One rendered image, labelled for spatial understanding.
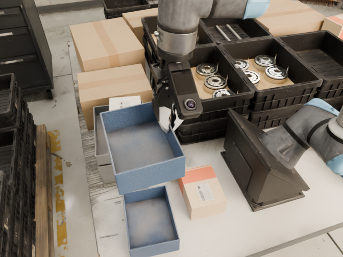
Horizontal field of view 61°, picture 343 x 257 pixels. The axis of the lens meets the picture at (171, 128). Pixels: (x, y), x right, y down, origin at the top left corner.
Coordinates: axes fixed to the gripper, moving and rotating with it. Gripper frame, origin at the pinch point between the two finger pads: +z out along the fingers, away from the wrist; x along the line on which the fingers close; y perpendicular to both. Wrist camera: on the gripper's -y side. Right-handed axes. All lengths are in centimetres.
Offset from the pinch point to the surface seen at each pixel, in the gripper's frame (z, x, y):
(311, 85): 14, -68, 28
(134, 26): 24, -15, 114
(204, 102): 17.1, -23.5, 29.5
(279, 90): 15, -54, 28
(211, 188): 32.9, -18.1, 3.3
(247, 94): 15, -40, 29
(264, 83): 24, -60, 46
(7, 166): 79, 62, 72
